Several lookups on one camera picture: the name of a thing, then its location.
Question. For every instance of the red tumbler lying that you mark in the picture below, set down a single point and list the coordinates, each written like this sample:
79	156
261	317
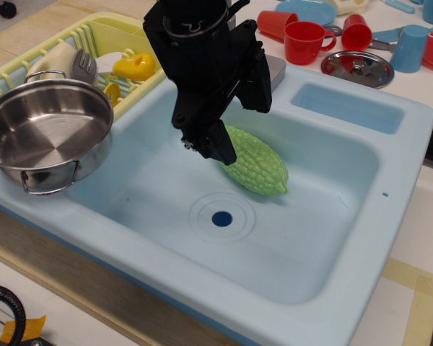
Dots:
356	34
273	23

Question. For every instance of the red cup with handle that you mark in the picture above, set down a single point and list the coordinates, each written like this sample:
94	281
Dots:
303	41

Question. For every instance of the red tumbler lying left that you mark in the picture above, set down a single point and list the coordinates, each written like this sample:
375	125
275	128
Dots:
273	23

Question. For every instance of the stainless steel pot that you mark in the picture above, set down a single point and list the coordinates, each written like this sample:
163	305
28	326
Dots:
53	133

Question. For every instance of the cream plastic cup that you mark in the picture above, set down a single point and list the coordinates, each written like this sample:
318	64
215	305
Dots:
56	64

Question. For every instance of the grey toy faucet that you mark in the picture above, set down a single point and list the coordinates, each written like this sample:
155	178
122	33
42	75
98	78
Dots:
277	67

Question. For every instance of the blue plastic plate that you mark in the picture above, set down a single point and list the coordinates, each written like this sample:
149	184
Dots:
320	12

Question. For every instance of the blue plastic knife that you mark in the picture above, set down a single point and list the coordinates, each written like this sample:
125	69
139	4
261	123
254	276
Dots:
389	36

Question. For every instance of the yellow tape piece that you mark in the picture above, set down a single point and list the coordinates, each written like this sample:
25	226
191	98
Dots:
26	330

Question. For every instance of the blue plastic tumbler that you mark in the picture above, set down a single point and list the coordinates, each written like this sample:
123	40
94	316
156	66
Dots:
409	51

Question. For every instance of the black caster wheel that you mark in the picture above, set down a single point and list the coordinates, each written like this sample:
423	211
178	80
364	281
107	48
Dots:
8	9

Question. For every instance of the steel pot lid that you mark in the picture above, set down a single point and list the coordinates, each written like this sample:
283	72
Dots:
362	68

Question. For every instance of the red tumbler lying right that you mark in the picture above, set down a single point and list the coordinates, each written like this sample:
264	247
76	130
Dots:
356	34

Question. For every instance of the green bumpy toy squash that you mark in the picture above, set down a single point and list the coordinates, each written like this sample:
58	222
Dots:
258	167

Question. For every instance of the light blue toy sink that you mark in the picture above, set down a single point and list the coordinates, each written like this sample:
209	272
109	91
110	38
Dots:
291	269

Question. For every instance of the yellow dish drying rack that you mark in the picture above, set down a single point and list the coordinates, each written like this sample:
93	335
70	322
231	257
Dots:
97	34

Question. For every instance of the small yellow toy disc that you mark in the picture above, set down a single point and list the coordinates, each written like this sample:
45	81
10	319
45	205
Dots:
113	93

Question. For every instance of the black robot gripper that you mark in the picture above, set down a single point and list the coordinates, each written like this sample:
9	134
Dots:
210	64

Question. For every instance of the yellow toy corn piece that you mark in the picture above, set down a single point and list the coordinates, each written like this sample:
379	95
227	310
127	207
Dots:
138	67

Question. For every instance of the cream plastic toy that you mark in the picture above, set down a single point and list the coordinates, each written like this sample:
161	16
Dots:
343	7

